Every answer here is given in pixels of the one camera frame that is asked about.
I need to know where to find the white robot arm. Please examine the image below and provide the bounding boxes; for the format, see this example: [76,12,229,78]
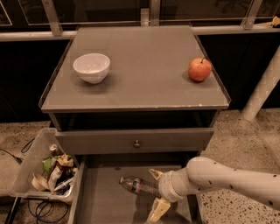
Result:
[149,51,280,224]

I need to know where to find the white squeeze bottle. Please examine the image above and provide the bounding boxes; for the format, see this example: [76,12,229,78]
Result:
[48,165,63,192]

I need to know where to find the clear plastic water bottle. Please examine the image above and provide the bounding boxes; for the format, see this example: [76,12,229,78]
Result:
[119,176,161,198]

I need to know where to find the blue coiled cable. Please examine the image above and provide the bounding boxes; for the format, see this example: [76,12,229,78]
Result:
[26,199,70,224]

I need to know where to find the metal railing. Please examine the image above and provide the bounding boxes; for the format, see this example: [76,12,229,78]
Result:
[0,0,280,42]

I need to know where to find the crumpled brown paper bag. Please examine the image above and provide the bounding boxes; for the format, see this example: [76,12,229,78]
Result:
[57,154,74,167]

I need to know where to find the white ceramic bowl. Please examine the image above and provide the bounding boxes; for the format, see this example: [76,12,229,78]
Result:
[73,53,110,84]

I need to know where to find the translucent plastic bin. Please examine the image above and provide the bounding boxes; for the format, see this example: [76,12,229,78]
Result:
[10,128,74,204]

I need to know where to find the small white cup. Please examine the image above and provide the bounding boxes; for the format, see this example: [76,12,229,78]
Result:
[31,173,49,192]

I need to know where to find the top drawer with knob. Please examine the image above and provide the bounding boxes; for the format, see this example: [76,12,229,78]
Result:
[55,128,214,155]

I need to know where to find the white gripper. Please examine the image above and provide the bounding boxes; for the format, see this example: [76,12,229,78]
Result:
[147,168,183,224]

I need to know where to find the open middle drawer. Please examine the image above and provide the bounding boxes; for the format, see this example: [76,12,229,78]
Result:
[67,153,188,224]

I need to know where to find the green packet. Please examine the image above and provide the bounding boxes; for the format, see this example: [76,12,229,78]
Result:
[42,157,52,173]

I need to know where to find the grey drawer cabinet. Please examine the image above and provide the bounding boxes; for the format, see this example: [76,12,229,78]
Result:
[38,24,232,224]

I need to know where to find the red apple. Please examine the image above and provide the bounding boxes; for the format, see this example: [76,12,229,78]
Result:
[188,58,212,82]

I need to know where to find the black power cable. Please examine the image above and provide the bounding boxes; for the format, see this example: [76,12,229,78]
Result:
[0,137,35,165]

